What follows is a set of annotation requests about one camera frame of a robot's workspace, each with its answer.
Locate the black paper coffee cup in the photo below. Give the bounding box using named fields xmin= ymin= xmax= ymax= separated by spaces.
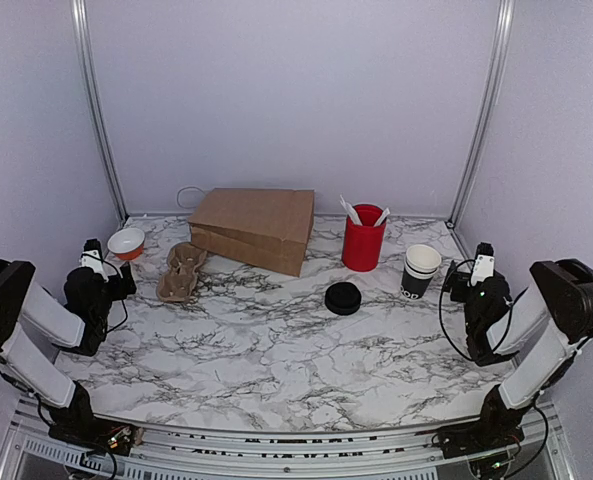
xmin=405 ymin=244 xmax=442 ymax=275

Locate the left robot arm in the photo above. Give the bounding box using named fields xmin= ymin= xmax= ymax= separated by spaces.
xmin=0 ymin=259 xmax=137 ymax=456

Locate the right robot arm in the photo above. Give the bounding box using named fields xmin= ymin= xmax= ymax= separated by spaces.
xmin=435 ymin=256 xmax=593 ymax=458

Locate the stacked black paper cup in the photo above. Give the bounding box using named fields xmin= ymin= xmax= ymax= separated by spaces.
xmin=401 ymin=264 xmax=436 ymax=300

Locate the orange white bowl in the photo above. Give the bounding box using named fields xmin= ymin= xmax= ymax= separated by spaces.
xmin=107 ymin=227 xmax=145 ymax=261

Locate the cardboard cup carrier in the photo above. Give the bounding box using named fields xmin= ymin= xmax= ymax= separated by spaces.
xmin=156 ymin=242 xmax=207 ymax=303

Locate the white stirrer right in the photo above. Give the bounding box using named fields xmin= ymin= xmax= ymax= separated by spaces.
xmin=374 ymin=208 xmax=390 ymax=227

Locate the white stirrer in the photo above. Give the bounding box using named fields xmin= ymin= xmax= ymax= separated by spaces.
xmin=374 ymin=208 xmax=390 ymax=227
xmin=340 ymin=196 xmax=362 ymax=226

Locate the red cylindrical holder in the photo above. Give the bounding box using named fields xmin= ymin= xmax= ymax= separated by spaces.
xmin=341 ymin=204 xmax=387 ymax=272

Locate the white stirrer left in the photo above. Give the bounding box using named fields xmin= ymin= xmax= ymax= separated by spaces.
xmin=340 ymin=196 xmax=362 ymax=226

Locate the brown paper bag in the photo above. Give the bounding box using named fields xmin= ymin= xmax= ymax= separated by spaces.
xmin=188 ymin=188 xmax=315 ymax=277

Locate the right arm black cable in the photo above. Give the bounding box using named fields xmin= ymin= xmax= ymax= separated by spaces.
xmin=437 ymin=259 xmax=477 ymax=359

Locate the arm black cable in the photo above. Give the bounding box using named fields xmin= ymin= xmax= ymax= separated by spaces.
xmin=437 ymin=259 xmax=477 ymax=359
xmin=95 ymin=257 xmax=130 ymax=334

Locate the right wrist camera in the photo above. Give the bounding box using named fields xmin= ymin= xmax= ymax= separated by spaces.
xmin=472 ymin=242 xmax=495 ymax=281

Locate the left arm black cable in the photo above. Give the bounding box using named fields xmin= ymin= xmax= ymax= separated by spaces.
xmin=95 ymin=257 xmax=130 ymax=334

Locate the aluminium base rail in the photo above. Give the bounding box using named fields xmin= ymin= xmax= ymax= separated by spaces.
xmin=0 ymin=398 xmax=579 ymax=479

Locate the right aluminium frame post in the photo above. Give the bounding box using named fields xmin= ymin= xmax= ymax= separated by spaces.
xmin=448 ymin=0 xmax=515 ymax=229

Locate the aluminium frame post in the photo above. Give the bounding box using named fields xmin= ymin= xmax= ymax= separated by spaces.
xmin=70 ymin=0 xmax=129 ymax=225
xmin=448 ymin=0 xmax=515 ymax=229

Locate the left aluminium frame post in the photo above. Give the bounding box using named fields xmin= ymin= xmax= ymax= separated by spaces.
xmin=70 ymin=0 xmax=129 ymax=225

